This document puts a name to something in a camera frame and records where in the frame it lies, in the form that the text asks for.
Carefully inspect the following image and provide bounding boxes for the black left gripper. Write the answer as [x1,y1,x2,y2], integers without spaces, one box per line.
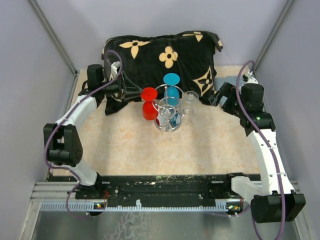
[100,71,144,100]

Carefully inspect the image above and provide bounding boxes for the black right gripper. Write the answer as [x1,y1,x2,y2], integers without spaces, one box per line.
[209,81,247,117]

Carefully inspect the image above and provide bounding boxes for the red plastic wine glass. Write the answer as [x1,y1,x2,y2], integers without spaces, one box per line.
[140,87,158,121]

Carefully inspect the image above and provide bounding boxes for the clear wine glass front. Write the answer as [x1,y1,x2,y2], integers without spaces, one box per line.
[159,104,176,133]

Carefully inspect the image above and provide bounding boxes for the clear wine glass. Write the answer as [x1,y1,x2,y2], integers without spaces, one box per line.
[159,104,176,133]
[183,91,199,116]

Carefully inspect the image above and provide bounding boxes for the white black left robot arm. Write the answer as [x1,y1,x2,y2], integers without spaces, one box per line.
[43,61,143,199]

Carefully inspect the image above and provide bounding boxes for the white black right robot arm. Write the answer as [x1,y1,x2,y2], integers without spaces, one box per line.
[210,82,306,223]

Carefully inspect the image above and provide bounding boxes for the clear wine glass right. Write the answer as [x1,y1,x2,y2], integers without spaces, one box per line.
[183,91,199,116]

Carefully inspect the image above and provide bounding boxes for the blue plastic wine glass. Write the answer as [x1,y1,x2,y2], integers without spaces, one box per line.
[163,73,180,107]

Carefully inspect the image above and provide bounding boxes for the grey blue cloth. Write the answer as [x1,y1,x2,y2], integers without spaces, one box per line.
[214,76,237,90]

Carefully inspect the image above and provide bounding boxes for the black floral blanket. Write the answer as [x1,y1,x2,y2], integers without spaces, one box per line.
[101,30,223,105]

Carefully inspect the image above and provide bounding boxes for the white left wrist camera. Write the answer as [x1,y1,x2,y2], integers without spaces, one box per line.
[110,61,122,79]

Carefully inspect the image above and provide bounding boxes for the chrome wire wine glass rack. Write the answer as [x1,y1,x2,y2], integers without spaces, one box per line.
[152,84,184,133]

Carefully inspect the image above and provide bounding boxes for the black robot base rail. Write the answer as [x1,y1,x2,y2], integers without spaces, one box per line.
[47,172,262,208]

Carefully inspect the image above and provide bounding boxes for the grey slotted cable duct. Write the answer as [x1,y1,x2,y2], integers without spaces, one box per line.
[40,200,248,214]

